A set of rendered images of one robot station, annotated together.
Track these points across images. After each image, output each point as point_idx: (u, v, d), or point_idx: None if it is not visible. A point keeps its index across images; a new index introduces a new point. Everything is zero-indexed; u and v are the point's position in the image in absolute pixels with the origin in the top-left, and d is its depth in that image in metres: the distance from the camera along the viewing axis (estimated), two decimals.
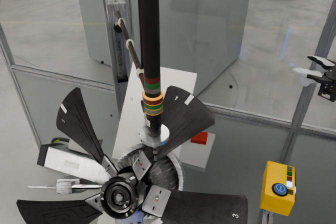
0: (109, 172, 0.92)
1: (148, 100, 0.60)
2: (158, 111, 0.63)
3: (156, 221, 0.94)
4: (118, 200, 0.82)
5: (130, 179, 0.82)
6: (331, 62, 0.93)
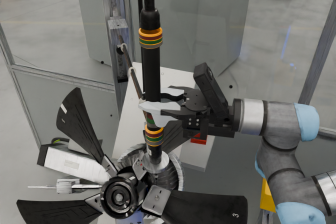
0: (109, 172, 0.92)
1: (149, 133, 0.66)
2: (159, 142, 0.68)
3: (156, 221, 0.94)
4: (118, 200, 0.82)
5: (130, 179, 0.82)
6: (177, 88, 0.65)
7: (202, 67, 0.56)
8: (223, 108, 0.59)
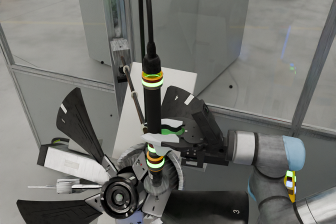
0: (109, 172, 0.92)
1: (151, 160, 0.72)
2: (160, 168, 0.74)
3: (156, 221, 0.94)
4: (118, 200, 0.82)
5: (130, 179, 0.82)
6: (176, 120, 0.71)
7: (199, 105, 0.62)
8: (218, 141, 0.64)
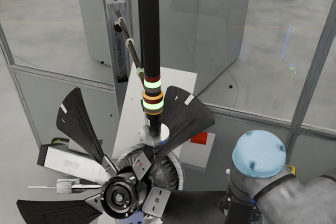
0: (109, 172, 0.92)
1: (148, 99, 0.60)
2: (158, 110, 0.62)
3: (156, 221, 0.94)
4: (118, 200, 0.82)
5: (130, 179, 0.82)
6: None
7: None
8: None
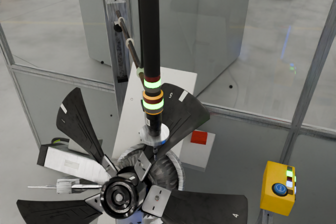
0: (139, 163, 0.90)
1: (148, 99, 0.60)
2: (158, 110, 0.62)
3: (156, 221, 0.94)
4: (116, 198, 0.82)
5: (139, 203, 0.81)
6: None
7: None
8: None
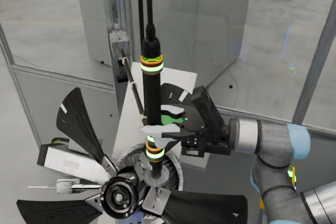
0: (139, 163, 0.90)
1: (150, 150, 0.70)
2: (159, 158, 0.72)
3: (156, 221, 0.94)
4: (116, 198, 0.82)
5: (139, 203, 0.81)
6: (177, 107, 0.69)
7: (199, 91, 0.60)
8: (220, 129, 0.62)
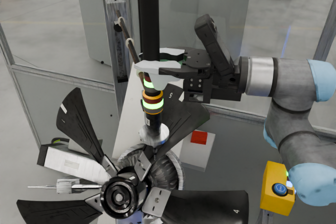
0: (139, 163, 0.90)
1: (147, 99, 0.60)
2: (158, 110, 0.62)
3: (156, 221, 0.94)
4: (116, 198, 0.82)
5: (139, 203, 0.81)
6: (177, 48, 0.59)
7: (204, 17, 0.50)
8: (228, 65, 0.53)
